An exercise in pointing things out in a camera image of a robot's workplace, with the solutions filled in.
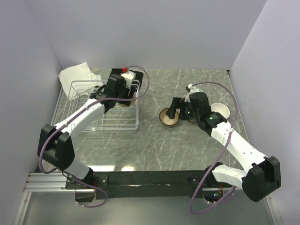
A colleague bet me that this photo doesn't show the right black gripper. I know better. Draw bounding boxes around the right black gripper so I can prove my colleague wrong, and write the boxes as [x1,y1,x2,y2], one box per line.
[165,97,200,121]

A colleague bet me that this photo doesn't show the dark brown patterned bowl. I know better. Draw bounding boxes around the dark brown patterned bowl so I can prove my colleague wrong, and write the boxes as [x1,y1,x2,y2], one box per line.
[159,108,180,127]

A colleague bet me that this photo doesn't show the tan ceramic bowl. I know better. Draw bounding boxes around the tan ceramic bowl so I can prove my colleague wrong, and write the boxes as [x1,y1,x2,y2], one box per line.
[118,92,136,107]

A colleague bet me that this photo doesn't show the orange bowl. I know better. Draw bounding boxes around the orange bowl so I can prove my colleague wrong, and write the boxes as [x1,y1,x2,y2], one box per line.
[211,103,230,119]

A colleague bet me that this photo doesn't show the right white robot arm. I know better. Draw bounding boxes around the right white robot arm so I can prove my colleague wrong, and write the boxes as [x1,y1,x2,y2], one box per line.
[160,92,281,202]

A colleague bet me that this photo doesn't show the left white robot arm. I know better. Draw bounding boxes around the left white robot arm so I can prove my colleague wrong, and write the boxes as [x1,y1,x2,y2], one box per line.
[37,70,143,188]

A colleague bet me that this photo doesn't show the black folded cloth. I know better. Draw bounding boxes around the black folded cloth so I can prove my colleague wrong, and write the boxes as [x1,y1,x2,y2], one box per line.
[110,67,144,88]

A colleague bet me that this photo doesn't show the white folded cloth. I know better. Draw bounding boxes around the white folded cloth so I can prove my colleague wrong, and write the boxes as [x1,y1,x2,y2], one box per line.
[58,62,103,101]

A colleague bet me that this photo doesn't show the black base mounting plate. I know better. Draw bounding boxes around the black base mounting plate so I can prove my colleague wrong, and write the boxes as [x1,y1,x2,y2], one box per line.
[64,170,233,202]

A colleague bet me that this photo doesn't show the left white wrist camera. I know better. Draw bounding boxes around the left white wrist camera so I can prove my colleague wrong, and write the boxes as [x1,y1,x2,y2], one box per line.
[120,67,136,88]

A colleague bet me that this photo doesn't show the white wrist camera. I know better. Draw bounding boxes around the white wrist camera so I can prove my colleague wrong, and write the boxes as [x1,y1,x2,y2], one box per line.
[184,84,199,102]
[120,67,136,88]

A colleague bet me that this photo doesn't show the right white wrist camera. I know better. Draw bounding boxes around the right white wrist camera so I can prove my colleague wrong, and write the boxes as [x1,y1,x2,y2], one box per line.
[184,84,199,102]

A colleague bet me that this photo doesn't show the white wire dish rack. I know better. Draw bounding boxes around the white wire dish rack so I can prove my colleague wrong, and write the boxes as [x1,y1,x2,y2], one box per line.
[61,80,140,133]

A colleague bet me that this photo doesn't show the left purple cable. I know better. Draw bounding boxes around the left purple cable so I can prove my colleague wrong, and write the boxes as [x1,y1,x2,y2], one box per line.
[38,65,150,209]

